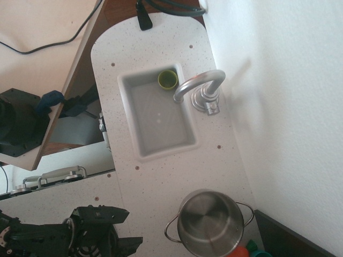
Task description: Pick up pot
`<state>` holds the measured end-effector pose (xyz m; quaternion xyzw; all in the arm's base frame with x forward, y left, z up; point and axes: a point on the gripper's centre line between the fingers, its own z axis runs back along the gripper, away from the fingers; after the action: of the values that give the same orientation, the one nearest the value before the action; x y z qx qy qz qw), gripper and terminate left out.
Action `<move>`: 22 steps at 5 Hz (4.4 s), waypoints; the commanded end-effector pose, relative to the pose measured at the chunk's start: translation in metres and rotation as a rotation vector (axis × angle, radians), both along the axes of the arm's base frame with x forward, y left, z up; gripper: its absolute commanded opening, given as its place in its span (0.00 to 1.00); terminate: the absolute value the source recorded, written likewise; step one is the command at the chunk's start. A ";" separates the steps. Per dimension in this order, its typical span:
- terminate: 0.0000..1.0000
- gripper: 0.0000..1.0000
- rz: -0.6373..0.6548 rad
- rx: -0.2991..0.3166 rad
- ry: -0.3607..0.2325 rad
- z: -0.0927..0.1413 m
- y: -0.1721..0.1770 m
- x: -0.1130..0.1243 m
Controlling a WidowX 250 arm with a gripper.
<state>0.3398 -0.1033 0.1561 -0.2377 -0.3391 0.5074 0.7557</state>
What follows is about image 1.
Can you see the silver toy faucet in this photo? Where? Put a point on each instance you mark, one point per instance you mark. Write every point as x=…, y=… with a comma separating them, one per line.
x=205, y=91

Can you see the teal plastic cup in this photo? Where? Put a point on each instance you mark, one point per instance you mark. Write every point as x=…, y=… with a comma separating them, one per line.
x=259, y=253

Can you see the black board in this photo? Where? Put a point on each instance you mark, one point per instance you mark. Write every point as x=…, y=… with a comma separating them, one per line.
x=279, y=240

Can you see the grey plastic sink basin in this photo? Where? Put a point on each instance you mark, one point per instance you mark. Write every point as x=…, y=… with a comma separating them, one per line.
x=158, y=126

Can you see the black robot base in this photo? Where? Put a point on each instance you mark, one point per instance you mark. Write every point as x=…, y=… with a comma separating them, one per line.
x=22, y=129

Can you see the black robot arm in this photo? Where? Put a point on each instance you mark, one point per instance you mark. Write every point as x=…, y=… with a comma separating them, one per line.
x=18, y=239

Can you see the blue clamp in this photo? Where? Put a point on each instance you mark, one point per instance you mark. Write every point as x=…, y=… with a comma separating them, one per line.
x=47, y=101

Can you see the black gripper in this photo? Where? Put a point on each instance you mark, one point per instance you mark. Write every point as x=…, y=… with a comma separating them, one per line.
x=92, y=232

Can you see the orange toy carrot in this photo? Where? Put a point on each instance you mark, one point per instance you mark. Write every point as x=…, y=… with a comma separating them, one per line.
x=240, y=251

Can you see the green plastic cup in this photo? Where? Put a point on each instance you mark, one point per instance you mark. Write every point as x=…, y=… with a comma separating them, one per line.
x=167, y=79

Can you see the stainless steel pot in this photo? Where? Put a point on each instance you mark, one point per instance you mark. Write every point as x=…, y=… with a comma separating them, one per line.
x=209, y=223

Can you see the grey oven door handle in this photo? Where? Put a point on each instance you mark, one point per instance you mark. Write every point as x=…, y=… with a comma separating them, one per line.
x=63, y=172

